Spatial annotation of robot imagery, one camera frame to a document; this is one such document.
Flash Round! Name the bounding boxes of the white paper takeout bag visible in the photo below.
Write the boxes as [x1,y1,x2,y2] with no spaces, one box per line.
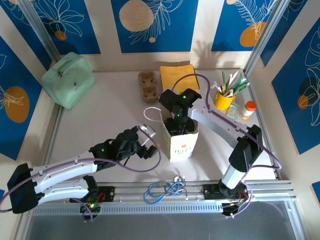
[143,106,200,163]

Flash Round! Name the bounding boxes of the stack of yellow napkins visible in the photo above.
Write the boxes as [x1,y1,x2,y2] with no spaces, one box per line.
[159,64,201,92]

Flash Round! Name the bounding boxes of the stacked cardboard cup carriers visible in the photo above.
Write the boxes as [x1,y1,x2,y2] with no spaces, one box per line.
[137,70,161,102]

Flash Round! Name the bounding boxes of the yellow holder cup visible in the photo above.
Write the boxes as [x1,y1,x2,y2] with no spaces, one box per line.
[214,89,236,111]

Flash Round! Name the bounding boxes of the clear glass container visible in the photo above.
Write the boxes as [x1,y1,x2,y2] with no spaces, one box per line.
[226,103,242,123]

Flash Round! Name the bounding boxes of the white paper straw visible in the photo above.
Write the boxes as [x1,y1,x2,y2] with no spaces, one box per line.
[227,70,240,90]

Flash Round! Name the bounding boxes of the orange lid pill bottle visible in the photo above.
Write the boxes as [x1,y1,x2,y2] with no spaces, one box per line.
[239,100,257,121]

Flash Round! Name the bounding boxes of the black connector module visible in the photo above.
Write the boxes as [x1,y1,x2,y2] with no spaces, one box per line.
[79,201,101,221]
[221,201,243,219]

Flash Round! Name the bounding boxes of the mint green zip case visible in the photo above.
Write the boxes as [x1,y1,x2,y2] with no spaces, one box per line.
[41,51,96,110]

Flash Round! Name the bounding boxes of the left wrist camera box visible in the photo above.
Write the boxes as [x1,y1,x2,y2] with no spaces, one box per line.
[136,124,157,147]

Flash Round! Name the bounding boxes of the coiled blue cable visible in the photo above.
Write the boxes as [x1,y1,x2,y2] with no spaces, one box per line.
[143,181,186,205]

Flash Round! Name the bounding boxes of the aluminium front rail frame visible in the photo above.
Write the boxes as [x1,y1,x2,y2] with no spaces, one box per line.
[21,178,300,208]

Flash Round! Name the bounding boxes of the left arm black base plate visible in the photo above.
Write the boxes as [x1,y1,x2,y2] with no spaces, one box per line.
[69,186,116,203]

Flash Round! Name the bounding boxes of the thin grey wire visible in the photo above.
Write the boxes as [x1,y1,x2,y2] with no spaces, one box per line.
[172,174,189,201]

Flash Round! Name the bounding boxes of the perforated grey cable duct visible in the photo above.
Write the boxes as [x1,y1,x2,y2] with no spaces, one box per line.
[31,203,225,216]

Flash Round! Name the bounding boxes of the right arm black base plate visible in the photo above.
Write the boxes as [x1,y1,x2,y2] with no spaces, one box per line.
[201,184,250,201]

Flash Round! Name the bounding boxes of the aluminium frame post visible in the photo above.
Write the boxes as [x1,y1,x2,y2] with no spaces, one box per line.
[243,0,288,76]
[18,0,61,62]

